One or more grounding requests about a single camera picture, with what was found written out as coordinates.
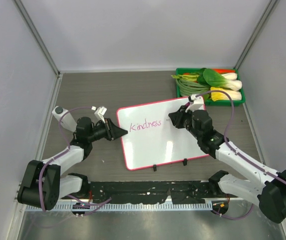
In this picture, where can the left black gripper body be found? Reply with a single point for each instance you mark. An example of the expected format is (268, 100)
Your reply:
(99, 132)

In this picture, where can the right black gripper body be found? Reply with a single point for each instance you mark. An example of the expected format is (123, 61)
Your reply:
(184, 119)

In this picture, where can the pink framed whiteboard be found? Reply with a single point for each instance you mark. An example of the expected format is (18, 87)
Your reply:
(152, 140)

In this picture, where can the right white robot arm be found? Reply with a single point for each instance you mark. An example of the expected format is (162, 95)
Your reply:
(263, 187)

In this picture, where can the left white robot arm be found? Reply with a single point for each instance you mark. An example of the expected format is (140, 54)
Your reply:
(42, 185)

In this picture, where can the green long beans bundle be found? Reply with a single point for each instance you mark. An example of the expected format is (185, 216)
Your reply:
(186, 88)

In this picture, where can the green bok choy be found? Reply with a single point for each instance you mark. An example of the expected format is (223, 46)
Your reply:
(211, 78)

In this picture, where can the green plastic tray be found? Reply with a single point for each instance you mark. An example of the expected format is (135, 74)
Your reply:
(190, 74)

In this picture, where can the yellow bok choy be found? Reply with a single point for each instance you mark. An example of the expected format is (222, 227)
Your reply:
(218, 94)

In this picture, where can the orange carrot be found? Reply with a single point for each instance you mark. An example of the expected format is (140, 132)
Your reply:
(223, 71)

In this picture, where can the white bok choy back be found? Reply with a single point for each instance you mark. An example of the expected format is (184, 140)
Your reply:
(230, 76)

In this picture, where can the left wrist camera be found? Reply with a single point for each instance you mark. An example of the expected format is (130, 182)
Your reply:
(100, 112)

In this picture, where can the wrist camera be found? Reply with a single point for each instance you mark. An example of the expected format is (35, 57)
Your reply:
(100, 112)
(196, 102)

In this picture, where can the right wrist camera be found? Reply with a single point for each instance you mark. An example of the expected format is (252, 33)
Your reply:
(196, 102)

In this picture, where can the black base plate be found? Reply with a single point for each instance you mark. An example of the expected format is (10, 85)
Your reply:
(150, 192)

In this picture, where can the white slotted cable duct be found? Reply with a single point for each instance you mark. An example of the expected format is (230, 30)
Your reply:
(70, 206)

